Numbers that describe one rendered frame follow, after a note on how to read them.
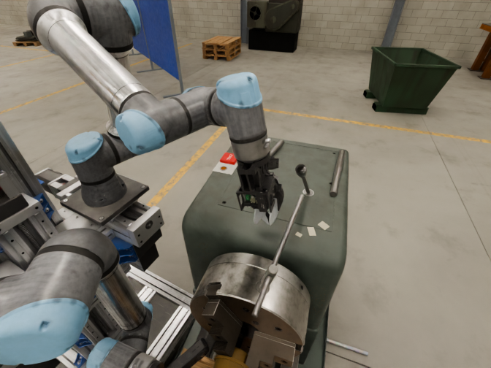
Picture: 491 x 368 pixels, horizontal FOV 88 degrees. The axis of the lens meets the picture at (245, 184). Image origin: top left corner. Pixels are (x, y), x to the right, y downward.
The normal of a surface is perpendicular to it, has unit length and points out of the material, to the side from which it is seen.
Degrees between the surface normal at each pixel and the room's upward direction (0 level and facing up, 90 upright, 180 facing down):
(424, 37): 90
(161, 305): 0
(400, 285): 0
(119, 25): 106
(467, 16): 90
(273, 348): 3
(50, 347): 89
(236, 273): 14
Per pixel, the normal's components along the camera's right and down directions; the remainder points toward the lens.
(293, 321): 0.70, -0.39
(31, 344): 0.25, 0.60
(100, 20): 0.74, 0.55
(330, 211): 0.01, -0.78
